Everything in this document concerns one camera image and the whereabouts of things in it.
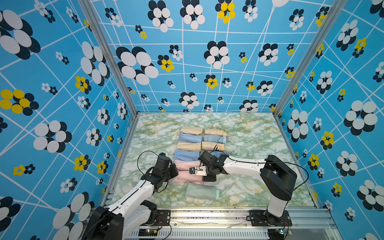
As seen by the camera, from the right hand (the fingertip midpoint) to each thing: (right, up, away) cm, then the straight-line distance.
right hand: (206, 171), depth 89 cm
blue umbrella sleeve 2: (-12, +9, +4) cm, 15 cm away
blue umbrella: (+7, +19, +10) cm, 22 cm away
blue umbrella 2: (+8, +10, +7) cm, 14 cm away
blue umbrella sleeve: (-10, +19, +12) cm, 25 cm away
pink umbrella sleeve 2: (-12, -1, -6) cm, 14 cm away
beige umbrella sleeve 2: (-11, +14, +7) cm, 19 cm away
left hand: (-16, +3, -2) cm, 16 cm away
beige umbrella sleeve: (-9, +24, +16) cm, 30 cm away
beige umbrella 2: (+4, +14, +7) cm, 17 cm away
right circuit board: (+32, -24, -19) cm, 44 cm away
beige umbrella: (+9, +23, +14) cm, 28 cm away
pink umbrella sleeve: (-12, +4, -1) cm, 13 cm away
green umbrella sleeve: (-3, -8, -10) cm, 13 cm away
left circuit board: (-30, -25, -17) cm, 42 cm away
